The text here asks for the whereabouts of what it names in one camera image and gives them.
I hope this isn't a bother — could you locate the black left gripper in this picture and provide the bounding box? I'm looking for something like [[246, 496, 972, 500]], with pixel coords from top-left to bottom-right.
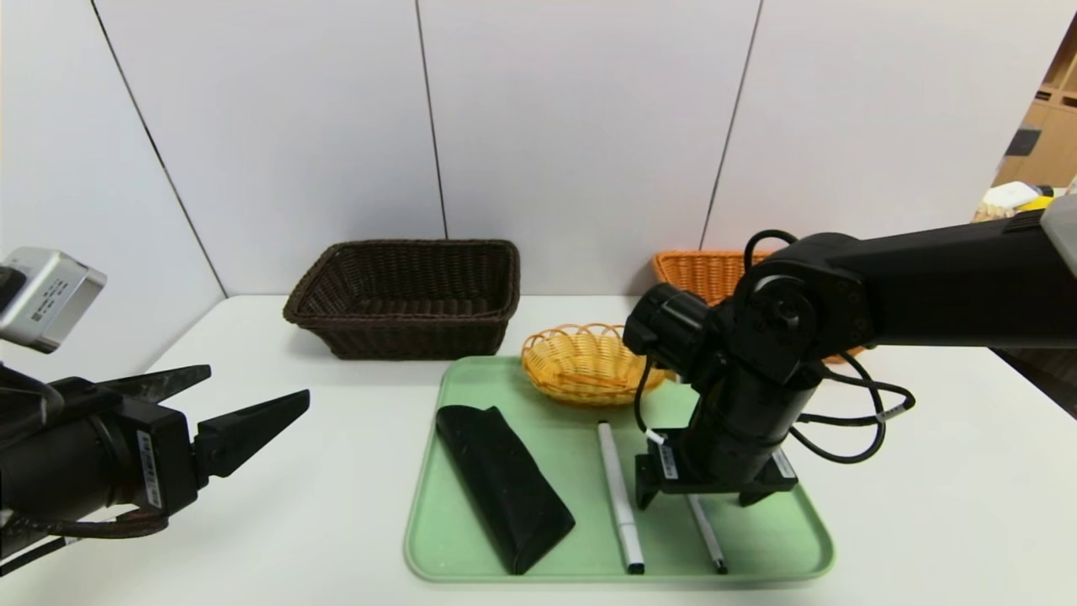
[[0, 364, 310, 524]]

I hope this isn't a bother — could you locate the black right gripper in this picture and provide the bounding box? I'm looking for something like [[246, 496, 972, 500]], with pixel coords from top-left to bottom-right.
[[634, 363, 825, 511]]

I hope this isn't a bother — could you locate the thin white pen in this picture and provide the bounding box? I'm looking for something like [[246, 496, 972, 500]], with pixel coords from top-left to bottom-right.
[[686, 495, 729, 575]]

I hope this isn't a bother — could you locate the black soft pouch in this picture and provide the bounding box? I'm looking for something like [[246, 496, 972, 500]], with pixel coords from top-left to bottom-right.
[[435, 405, 576, 577]]

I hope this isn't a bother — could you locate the small yellow wicker basket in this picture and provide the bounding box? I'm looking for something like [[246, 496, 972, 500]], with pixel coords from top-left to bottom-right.
[[521, 323, 674, 408]]

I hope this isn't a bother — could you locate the dark brown wicker basket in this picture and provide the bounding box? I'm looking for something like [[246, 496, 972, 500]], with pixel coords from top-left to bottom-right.
[[283, 240, 521, 362]]

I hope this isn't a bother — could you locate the orange wicker basket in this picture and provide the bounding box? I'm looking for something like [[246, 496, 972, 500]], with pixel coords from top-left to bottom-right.
[[653, 250, 866, 364]]

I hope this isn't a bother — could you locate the thick white marker pen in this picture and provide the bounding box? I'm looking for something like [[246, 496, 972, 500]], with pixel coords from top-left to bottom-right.
[[596, 420, 645, 576]]

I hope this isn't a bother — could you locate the light green plastic tray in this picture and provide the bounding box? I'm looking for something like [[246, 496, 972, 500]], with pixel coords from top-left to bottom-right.
[[404, 355, 836, 583]]

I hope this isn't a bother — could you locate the white box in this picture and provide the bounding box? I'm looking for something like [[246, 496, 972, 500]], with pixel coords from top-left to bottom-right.
[[981, 182, 1041, 211]]

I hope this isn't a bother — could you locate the wooden shelf cabinet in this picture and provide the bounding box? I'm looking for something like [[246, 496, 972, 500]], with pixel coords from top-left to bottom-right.
[[993, 8, 1077, 190]]

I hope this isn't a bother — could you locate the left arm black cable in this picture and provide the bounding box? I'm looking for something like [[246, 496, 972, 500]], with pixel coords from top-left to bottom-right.
[[0, 370, 169, 577]]

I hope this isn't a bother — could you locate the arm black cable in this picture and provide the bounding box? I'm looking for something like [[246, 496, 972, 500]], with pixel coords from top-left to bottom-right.
[[789, 352, 916, 465], [0, 370, 169, 577]]

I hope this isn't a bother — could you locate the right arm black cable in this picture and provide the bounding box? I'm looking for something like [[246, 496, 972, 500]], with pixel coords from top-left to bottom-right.
[[789, 352, 916, 465]]

